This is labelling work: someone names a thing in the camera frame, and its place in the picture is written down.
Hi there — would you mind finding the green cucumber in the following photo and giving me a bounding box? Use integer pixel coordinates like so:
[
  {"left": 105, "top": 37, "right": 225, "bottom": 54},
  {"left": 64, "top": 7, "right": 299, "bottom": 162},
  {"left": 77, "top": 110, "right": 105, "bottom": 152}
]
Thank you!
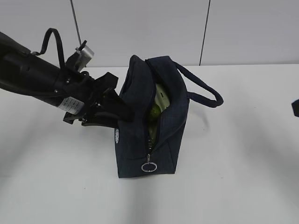
[{"left": 148, "top": 103, "right": 162, "bottom": 143}]

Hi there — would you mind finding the black cable at right edge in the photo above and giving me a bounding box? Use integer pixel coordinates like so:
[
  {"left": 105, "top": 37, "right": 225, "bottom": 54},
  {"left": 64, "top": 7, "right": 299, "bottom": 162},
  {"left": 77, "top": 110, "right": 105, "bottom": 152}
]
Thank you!
[{"left": 291, "top": 98, "right": 299, "bottom": 118}]

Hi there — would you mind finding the navy blue lunch bag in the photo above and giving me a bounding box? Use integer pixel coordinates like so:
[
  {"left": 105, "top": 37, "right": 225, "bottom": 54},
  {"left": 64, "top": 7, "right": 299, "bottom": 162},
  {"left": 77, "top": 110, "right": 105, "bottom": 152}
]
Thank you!
[{"left": 114, "top": 55, "right": 224, "bottom": 178}]

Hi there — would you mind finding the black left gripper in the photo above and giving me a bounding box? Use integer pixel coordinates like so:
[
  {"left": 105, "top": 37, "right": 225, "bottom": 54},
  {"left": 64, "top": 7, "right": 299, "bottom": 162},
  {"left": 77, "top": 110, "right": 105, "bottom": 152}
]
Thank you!
[{"left": 56, "top": 71, "right": 135, "bottom": 128}]

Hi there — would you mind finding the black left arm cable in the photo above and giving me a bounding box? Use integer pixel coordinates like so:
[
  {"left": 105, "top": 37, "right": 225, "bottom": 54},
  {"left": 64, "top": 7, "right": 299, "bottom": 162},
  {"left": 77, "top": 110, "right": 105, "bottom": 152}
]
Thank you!
[{"left": 31, "top": 28, "right": 67, "bottom": 70}]

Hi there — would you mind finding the green-lidded glass food container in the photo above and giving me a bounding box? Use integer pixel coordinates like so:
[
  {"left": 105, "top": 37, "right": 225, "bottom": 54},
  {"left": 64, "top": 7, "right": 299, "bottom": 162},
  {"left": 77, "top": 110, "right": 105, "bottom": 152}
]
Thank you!
[{"left": 155, "top": 84, "right": 170, "bottom": 111}]

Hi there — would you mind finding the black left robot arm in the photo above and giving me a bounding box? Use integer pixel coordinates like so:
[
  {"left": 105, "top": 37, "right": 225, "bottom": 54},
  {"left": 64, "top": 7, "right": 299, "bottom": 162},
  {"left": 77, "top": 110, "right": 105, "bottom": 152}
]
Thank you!
[{"left": 0, "top": 28, "right": 134, "bottom": 128}]

